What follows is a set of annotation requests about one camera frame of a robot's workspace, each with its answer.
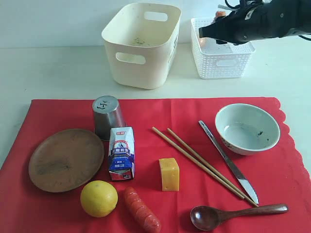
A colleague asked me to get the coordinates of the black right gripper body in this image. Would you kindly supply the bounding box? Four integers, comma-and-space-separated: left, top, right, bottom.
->
198, 4, 270, 46

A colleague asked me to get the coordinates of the yellow cheese block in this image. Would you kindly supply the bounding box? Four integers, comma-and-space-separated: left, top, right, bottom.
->
159, 158, 180, 191

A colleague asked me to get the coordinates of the blue white milk carton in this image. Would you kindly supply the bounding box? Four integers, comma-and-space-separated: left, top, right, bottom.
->
108, 127, 135, 181

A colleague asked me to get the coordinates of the red sausage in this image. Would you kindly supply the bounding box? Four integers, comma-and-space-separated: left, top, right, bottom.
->
124, 187, 161, 233

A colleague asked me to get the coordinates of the yellow lemon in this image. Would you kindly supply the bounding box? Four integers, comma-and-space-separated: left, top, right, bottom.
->
80, 180, 118, 217

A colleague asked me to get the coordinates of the orange fried nugget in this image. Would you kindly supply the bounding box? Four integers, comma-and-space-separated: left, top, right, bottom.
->
213, 11, 226, 21

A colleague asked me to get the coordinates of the brown egg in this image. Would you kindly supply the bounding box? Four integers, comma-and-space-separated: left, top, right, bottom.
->
198, 38, 207, 48

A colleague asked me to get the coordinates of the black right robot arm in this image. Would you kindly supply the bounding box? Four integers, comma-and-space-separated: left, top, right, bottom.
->
198, 0, 311, 45

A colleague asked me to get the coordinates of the white perforated plastic basket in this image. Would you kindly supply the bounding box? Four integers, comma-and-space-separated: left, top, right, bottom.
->
190, 17, 255, 80

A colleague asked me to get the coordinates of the white ceramic bowl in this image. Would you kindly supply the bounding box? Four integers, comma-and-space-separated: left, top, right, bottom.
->
214, 103, 280, 156

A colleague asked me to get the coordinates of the cream plastic bin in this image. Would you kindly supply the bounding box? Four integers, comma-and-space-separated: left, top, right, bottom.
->
102, 2, 181, 89

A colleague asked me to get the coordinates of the upper wooden chopstick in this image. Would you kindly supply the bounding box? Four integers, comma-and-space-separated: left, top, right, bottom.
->
167, 128, 258, 207

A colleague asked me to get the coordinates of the wooden chopstick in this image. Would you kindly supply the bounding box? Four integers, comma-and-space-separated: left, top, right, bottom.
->
167, 128, 258, 207
152, 127, 244, 199

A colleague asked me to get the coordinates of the lower wooden chopstick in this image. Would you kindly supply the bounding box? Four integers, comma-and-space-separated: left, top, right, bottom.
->
152, 127, 244, 199

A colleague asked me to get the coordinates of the red table cloth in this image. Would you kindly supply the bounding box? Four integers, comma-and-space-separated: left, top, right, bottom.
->
0, 97, 311, 233

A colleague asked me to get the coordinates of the steel table knife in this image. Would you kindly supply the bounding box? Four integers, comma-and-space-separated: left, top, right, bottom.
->
198, 120, 259, 204

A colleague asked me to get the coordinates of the upturned steel cup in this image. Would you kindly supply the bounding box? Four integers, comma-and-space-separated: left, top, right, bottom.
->
92, 95, 127, 141

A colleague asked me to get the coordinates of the dark wooden spoon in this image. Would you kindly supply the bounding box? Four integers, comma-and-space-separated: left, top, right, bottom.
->
190, 204, 289, 231

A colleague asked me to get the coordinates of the round brown wooden plate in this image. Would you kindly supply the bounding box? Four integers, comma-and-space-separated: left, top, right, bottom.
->
28, 129, 104, 193

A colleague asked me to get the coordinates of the black cable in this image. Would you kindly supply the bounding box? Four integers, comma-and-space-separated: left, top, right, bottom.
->
217, 0, 311, 41

